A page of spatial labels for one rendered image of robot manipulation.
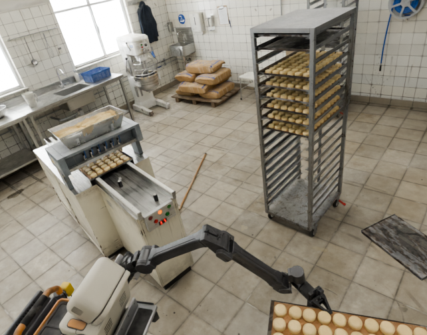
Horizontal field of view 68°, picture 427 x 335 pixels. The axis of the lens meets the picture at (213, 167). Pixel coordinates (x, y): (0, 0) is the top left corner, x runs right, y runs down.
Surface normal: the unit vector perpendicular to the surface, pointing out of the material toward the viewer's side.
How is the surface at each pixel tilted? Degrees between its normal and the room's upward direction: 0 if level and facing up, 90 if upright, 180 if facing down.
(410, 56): 90
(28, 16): 90
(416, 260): 0
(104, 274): 43
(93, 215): 90
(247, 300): 0
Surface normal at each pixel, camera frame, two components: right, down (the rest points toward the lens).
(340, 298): -0.15, -0.83
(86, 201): 0.65, 0.32
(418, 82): -0.62, 0.51
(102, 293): 0.54, -0.60
